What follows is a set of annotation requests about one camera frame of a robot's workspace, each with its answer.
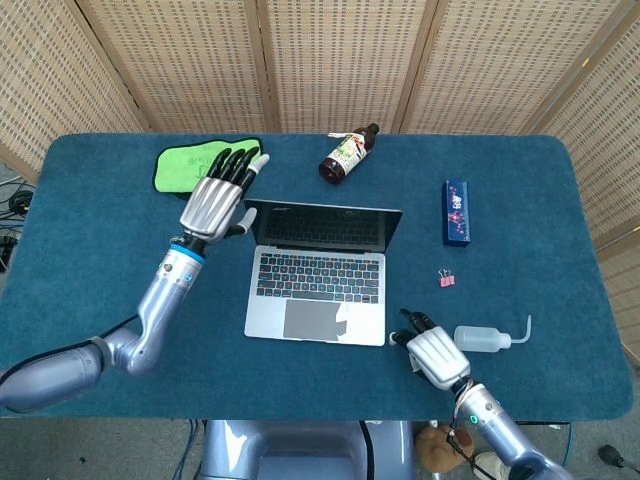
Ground black floor device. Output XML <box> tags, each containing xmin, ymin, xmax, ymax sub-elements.
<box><xmin>597</xmin><ymin>443</ymin><xmax>640</xmax><ymax>471</ymax></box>

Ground brown glass bottle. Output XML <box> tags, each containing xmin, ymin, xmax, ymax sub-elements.
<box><xmin>318</xmin><ymin>122</ymin><xmax>381</xmax><ymax>185</ymax></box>

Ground dark blue printed box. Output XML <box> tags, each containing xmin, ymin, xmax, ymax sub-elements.
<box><xmin>442</xmin><ymin>179</ymin><xmax>474</xmax><ymax>248</ymax></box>

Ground white plastic squeeze bottle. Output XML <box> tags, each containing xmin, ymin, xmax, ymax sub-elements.
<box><xmin>453</xmin><ymin>314</ymin><xmax>533</xmax><ymax>353</ymax></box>

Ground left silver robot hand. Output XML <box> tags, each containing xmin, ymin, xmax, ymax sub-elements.
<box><xmin>178</xmin><ymin>147</ymin><xmax>271</xmax><ymax>246</ymax></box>

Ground black floor cables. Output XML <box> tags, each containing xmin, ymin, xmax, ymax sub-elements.
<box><xmin>0</xmin><ymin>179</ymin><xmax>36</xmax><ymax>224</ymax></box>

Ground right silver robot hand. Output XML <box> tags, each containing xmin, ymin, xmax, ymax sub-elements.
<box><xmin>388</xmin><ymin>308</ymin><xmax>472</xmax><ymax>391</ymax></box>

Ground silver laptop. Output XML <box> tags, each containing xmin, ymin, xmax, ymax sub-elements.
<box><xmin>243</xmin><ymin>197</ymin><xmax>404</xmax><ymax>347</ymax></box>

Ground woven rattan folding screen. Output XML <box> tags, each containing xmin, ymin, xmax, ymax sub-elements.
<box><xmin>0</xmin><ymin>0</ymin><xmax>640</xmax><ymax>351</ymax></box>

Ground blue felt table cover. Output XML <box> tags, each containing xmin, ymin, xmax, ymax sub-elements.
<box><xmin>0</xmin><ymin>132</ymin><xmax>634</xmax><ymax>422</ymax></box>

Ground green microfiber cloth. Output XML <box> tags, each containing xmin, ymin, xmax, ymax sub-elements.
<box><xmin>151</xmin><ymin>137</ymin><xmax>264</xmax><ymax>201</ymax></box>

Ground blue-grey robot torso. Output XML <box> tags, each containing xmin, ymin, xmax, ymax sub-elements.
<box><xmin>199</xmin><ymin>419</ymin><xmax>419</xmax><ymax>480</ymax></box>

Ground blue floor cable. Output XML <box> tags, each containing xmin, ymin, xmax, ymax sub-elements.
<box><xmin>172</xmin><ymin>418</ymin><xmax>207</xmax><ymax>480</ymax></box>

